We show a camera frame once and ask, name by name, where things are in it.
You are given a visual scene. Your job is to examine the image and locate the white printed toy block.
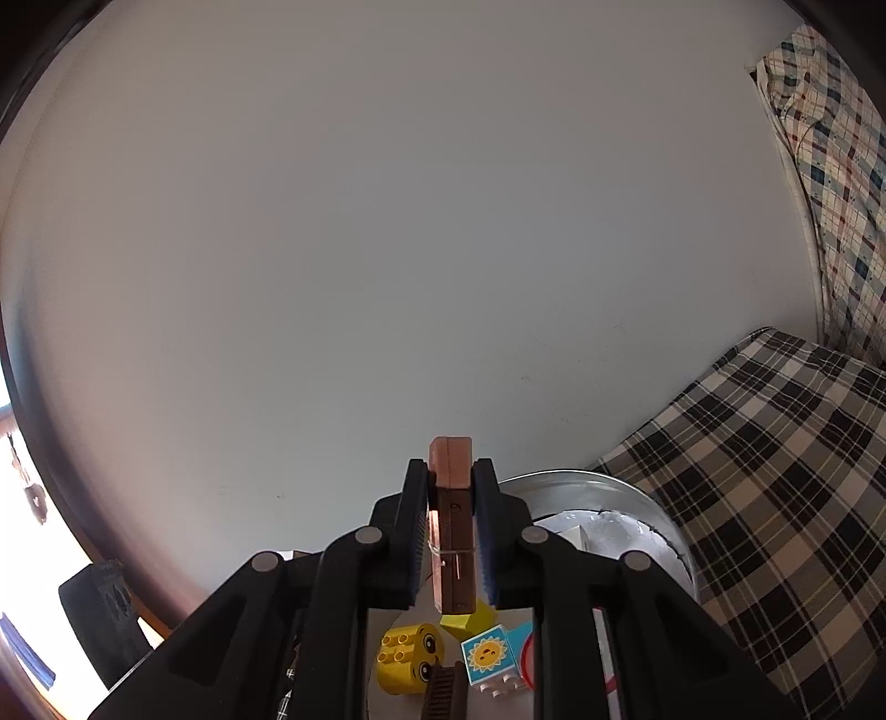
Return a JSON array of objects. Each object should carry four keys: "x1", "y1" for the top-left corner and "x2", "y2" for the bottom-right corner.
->
[{"x1": 460, "y1": 623, "x2": 527, "y2": 699}]

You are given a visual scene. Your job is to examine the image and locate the light checked quilt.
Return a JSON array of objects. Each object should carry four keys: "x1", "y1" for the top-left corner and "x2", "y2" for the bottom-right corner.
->
[{"x1": 753, "y1": 24, "x2": 886, "y2": 364}]

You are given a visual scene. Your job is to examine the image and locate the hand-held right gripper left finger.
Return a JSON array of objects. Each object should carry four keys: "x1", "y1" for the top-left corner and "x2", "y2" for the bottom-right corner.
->
[{"x1": 90, "y1": 460, "x2": 437, "y2": 720}]

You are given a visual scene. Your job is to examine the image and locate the black white plaid bed sheet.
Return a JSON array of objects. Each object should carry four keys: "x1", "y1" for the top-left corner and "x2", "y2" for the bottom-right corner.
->
[{"x1": 585, "y1": 327, "x2": 886, "y2": 720}]

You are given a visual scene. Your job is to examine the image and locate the brown wooden box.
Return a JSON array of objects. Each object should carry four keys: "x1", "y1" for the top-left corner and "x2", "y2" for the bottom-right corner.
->
[{"x1": 427, "y1": 436, "x2": 478, "y2": 616}]

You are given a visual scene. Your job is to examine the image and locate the brown comb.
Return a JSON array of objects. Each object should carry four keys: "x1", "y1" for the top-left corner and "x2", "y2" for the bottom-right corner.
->
[{"x1": 422, "y1": 661, "x2": 468, "y2": 720}]

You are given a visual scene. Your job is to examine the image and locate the yellow cube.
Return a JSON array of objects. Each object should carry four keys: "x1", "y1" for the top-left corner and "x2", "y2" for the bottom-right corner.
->
[{"x1": 441, "y1": 601, "x2": 501, "y2": 638}]

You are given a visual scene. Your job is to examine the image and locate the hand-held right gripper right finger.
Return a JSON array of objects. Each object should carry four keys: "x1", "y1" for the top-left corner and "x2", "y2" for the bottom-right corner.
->
[{"x1": 474, "y1": 460, "x2": 797, "y2": 720}]

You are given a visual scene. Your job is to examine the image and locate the red tape roll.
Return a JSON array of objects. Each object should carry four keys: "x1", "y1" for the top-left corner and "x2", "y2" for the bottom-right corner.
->
[{"x1": 519, "y1": 633, "x2": 619, "y2": 693}]

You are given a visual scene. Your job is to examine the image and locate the yellow face toy block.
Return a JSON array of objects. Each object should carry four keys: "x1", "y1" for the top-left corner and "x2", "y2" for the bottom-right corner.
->
[{"x1": 375, "y1": 621, "x2": 444, "y2": 695}]

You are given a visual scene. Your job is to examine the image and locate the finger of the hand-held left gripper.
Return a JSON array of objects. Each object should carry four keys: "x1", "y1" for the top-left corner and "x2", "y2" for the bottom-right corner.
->
[{"x1": 0, "y1": 615, "x2": 58, "y2": 688}]

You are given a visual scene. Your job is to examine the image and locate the dark hanging door ornament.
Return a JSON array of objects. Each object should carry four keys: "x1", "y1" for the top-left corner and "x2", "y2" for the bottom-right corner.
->
[{"x1": 7, "y1": 433, "x2": 49, "y2": 527}]

